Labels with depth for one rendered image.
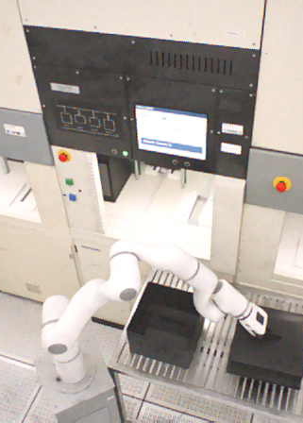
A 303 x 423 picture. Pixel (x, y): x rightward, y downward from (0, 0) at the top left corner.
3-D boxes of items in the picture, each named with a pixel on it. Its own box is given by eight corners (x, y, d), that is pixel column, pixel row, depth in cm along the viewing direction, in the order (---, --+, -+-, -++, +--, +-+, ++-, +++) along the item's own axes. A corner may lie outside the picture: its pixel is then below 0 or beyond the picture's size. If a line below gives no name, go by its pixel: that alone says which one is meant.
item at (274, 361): (226, 372, 201) (227, 356, 192) (238, 313, 221) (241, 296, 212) (300, 390, 195) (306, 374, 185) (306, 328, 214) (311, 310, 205)
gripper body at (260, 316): (247, 318, 188) (266, 334, 192) (252, 296, 195) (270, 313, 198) (232, 323, 193) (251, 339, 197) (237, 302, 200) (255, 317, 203)
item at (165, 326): (149, 302, 238) (147, 279, 226) (206, 317, 231) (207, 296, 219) (127, 351, 220) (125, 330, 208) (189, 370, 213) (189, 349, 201)
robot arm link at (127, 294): (60, 326, 198) (60, 363, 187) (35, 316, 192) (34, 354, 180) (145, 257, 176) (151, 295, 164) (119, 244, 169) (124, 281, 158)
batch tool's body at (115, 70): (88, 328, 319) (15, 31, 181) (139, 225, 381) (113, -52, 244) (224, 365, 296) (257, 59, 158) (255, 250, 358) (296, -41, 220)
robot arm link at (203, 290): (168, 298, 174) (217, 329, 192) (201, 267, 171) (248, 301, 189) (159, 282, 181) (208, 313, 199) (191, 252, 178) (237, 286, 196)
